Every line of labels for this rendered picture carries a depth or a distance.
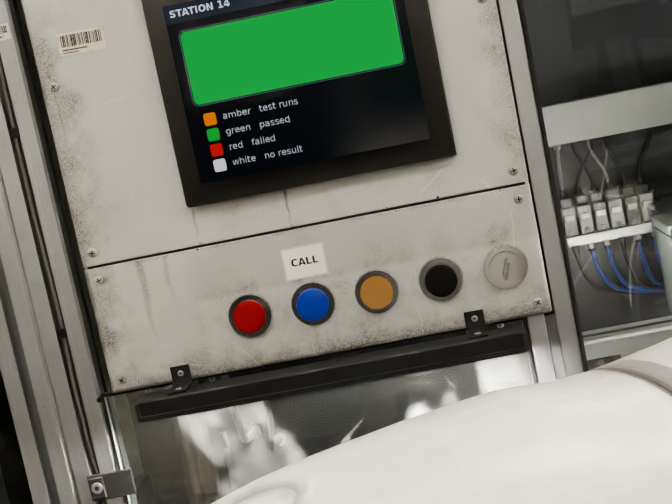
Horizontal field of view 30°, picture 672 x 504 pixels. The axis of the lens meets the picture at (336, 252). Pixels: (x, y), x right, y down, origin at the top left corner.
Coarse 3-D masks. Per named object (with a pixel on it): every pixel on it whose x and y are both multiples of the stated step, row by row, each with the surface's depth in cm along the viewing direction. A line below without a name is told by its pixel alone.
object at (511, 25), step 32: (512, 0) 112; (512, 32) 113; (512, 64) 113; (544, 160) 114; (544, 192) 115; (544, 224) 115; (544, 256) 117; (544, 320) 116; (544, 352) 117; (576, 352) 117
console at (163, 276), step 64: (64, 0) 113; (128, 0) 113; (192, 0) 112; (448, 0) 111; (64, 64) 114; (128, 64) 114; (448, 64) 112; (64, 128) 115; (128, 128) 115; (448, 128) 112; (512, 128) 113; (128, 192) 116; (192, 192) 114; (256, 192) 114; (320, 192) 115; (384, 192) 114; (448, 192) 114; (512, 192) 114; (128, 256) 117; (192, 256) 116; (256, 256) 116; (320, 256) 116; (384, 256) 115; (448, 256) 115; (512, 256) 114; (128, 320) 118; (192, 320) 117; (256, 320) 116; (320, 320) 116; (384, 320) 116; (448, 320) 116; (128, 384) 118
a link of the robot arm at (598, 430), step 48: (576, 384) 36; (624, 384) 36; (384, 432) 35; (432, 432) 34; (480, 432) 33; (528, 432) 33; (576, 432) 33; (624, 432) 33; (288, 480) 33; (336, 480) 32; (384, 480) 32; (432, 480) 31; (480, 480) 31; (528, 480) 31; (576, 480) 31; (624, 480) 32
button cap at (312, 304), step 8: (312, 288) 116; (304, 296) 115; (312, 296) 115; (320, 296) 115; (296, 304) 115; (304, 304) 115; (312, 304) 115; (320, 304) 115; (328, 304) 115; (304, 312) 115; (312, 312) 115; (320, 312) 115; (312, 320) 116
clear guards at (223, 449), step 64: (576, 0) 112; (640, 0) 112; (576, 64) 113; (640, 64) 112; (576, 128) 114; (640, 128) 113; (576, 192) 114; (640, 192) 114; (576, 256) 115; (640, 256) 115; (512, 320) 116; (576, 320) 116; (640, 320) 116; (192, 384) 119; (384, 384) 118; (448, 384) 118; (512, 384) 117; (128, 448) 120; (192, 448) 120; (256, 448) 120; (320, 448) 119
